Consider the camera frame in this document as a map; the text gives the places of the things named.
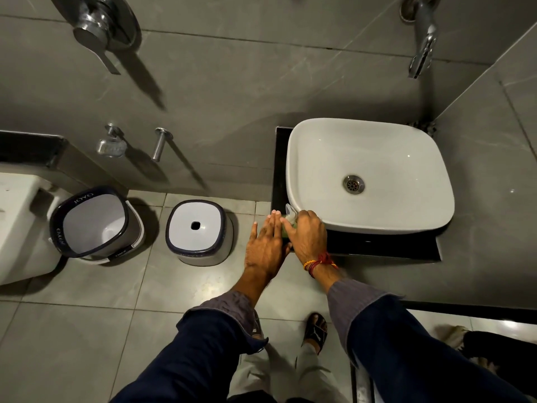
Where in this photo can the person's right hand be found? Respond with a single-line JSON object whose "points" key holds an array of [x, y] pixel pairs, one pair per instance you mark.
{"points": [[309, 241]]}

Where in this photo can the person's left hand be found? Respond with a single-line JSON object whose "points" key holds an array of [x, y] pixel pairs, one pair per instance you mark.
{"points": [[264, 251]]}

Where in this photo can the person's right fingers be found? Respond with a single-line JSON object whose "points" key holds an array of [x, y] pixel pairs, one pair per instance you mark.
{"points": [[303, 220]]}

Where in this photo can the person's left little finger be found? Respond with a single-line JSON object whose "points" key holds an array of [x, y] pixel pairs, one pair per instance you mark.
{"points": [[254, 231]]}

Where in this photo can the person's left forearm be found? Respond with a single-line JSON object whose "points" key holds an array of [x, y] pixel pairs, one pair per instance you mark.
{"points": [[201, 352]]}

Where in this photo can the person's right forearm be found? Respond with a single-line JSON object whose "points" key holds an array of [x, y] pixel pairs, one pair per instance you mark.
{"points": [[402, 348]]}

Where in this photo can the red and yellow thread wristband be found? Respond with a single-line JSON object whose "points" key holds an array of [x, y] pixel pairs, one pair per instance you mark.
{"points": [[319, 262]]}

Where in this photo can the white stool dark blue rim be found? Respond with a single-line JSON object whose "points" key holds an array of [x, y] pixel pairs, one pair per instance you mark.
{"points": [[197, 234]]}

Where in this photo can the chrome basin drain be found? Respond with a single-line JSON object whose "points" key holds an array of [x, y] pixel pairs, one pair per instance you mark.
{"points": [[353, 184]]}

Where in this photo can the black stone counter slab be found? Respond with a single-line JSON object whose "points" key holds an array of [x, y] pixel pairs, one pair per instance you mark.
{"points": [[377, 245]]}

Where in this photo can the black sandal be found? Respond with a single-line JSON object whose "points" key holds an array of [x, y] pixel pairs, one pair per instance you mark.
{"points": [[315, 331], [257, 329]]}

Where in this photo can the white ceramic wash basin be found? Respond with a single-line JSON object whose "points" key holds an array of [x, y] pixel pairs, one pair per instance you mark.
{"points": [[390, 155]]}

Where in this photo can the person's light grey trousers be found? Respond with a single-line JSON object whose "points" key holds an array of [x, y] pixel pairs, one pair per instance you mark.
{"points": [[310, 377]]}

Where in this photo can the white bucket dark blue rim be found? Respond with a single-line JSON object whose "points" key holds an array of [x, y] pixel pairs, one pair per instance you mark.
{"points": [[94, 224]]}

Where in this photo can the chrome angle valve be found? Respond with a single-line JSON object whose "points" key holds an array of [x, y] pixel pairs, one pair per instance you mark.
{"points": [[111, 144]]}

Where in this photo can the black threshold strip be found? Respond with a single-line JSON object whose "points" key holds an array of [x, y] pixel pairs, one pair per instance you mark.
{"points": [[474, 312]]}

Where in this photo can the white toilet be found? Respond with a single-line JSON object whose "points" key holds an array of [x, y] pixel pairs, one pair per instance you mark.
{"points": [[21, 222]]}

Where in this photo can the black stone ledge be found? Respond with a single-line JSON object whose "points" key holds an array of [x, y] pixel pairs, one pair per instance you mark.
{"points": [[29, 148]]}

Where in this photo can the dark floor mat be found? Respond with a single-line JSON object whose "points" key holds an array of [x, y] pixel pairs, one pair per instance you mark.
{"points": [[503, 356]]}

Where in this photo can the chrome wall peg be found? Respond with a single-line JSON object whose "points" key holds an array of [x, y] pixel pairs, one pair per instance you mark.
{"points": [[160, 142]]}

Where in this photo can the chrome wall tap spout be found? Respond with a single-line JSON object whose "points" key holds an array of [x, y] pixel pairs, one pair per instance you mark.
{"points": [[426, 33]]}

